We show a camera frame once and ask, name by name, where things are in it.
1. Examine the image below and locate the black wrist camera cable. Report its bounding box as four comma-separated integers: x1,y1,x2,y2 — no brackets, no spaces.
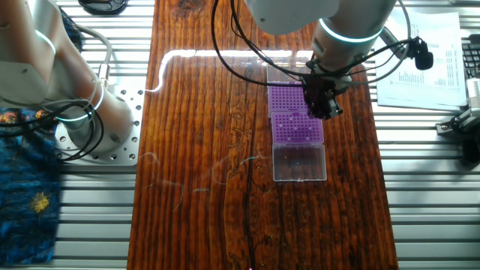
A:
211,0,435,88

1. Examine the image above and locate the printed white paper sheet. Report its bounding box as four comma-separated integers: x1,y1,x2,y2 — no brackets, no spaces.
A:
373,10,469,113

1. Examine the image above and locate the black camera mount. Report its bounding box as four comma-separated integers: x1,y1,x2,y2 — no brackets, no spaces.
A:
460,136,480,166

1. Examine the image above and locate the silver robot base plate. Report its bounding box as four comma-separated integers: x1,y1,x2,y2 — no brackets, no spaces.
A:
54,84,143,167

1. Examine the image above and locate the blue starry patterned cloth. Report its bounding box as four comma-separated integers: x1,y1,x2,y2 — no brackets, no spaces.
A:
0,7,86,267

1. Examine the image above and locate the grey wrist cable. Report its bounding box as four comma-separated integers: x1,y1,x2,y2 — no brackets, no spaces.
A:
346,0,413,86

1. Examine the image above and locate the brown wooden board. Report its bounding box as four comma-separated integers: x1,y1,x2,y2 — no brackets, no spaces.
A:
126,0,399,270

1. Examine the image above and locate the black base cable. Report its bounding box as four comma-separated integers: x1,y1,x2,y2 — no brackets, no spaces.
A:
0,99,105,163

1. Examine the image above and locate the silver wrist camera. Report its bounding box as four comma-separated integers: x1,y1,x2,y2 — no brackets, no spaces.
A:
379,25,408,53

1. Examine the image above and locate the white ribbed block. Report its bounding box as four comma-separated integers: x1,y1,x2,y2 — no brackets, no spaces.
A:
466,77,480,110

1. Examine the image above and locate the black keyboard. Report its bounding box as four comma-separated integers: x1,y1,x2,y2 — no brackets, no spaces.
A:
460,40,480,80

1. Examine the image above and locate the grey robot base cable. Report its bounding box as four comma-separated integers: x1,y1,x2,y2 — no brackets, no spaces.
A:
74,25,113,88

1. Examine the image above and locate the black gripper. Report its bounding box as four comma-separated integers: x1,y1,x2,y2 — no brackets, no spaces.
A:
302,76,344,121

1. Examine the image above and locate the purple pipette tip box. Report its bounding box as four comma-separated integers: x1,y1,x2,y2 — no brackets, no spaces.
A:
270,111,328,183
265,56,314,119

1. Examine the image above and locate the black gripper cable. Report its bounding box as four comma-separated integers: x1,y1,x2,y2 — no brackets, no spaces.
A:
229,0,312,78

